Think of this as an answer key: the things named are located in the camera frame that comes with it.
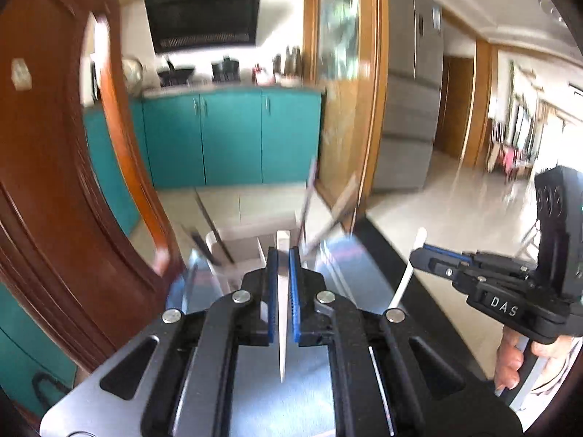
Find white plastic utensil basket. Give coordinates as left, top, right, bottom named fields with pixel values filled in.
left=203, top=209, right=333, bottom=292

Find dark brown chopstick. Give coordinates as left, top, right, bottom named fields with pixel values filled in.
left=195, top=190, right=235, bottom=264

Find round metal pot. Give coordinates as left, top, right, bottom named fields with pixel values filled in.
left=122, top=56, right=145, bottom=94

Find black cable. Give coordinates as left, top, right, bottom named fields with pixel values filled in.
left=31, top=370, right=74, bottom=409

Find teal base cabinets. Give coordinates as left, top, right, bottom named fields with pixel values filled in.
left=0, top=86, right=327, bottom=420

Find black cooking pot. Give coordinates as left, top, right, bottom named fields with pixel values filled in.
left=211, top=55, right=241, bottom=84

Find person's right hand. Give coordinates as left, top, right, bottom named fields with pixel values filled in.
left=493, top=328, right=583, bottom=397

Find blue cloth mat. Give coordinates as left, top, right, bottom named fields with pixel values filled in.
left=166, top=232, right=397, bottom=328

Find wooden framed glass door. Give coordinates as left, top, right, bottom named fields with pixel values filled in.
left=303, top=0, right=389, bottom=234

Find black range hood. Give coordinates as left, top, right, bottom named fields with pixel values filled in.
left=143, top=0, right=263, bottom=54

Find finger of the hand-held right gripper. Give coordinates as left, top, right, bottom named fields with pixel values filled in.
left=421, top=244, right=536, bottom=279
left=408, top=249, right=484, bottom=286

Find black wok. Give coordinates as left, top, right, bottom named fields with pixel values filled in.
left=157, top=60, right=197, bottom=87

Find grey kitchen countertop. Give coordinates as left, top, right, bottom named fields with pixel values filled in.
left=141, top=79, right=327, bottom=99

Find grey refrigerator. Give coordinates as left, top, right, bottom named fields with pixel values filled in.
left=373, top=0, right=445, bottom=193

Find carved wooden chair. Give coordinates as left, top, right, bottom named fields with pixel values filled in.
left=0, top=0, right=184, bottom=420

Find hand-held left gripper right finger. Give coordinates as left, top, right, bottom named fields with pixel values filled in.
left=290, top=247, right=524, bottom=437

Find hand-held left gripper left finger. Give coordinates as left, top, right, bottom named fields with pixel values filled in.
left=40, top=247, right=279, bottom=437

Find distant wooden furniture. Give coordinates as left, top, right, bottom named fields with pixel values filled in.
left=487, top=61, right=543, bottom=181

